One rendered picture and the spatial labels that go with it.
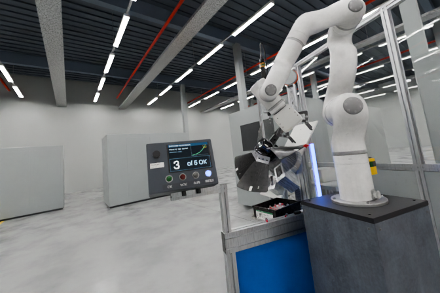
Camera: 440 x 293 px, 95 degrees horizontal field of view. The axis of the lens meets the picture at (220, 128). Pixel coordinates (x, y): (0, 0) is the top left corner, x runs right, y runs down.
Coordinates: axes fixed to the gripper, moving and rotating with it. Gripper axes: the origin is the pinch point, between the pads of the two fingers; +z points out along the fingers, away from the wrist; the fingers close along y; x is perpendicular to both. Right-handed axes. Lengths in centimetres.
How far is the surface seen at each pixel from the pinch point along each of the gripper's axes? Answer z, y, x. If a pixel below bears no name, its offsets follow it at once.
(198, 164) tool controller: -21.0, 38.4, 21.9
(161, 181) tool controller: -25, 50, 31
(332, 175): 61, -2, -81
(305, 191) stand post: 51, 22, -65
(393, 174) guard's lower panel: 70, -31, -54
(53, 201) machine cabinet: -209, 635, -377
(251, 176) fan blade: 9, 40, -37
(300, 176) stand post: 42, 17, -70
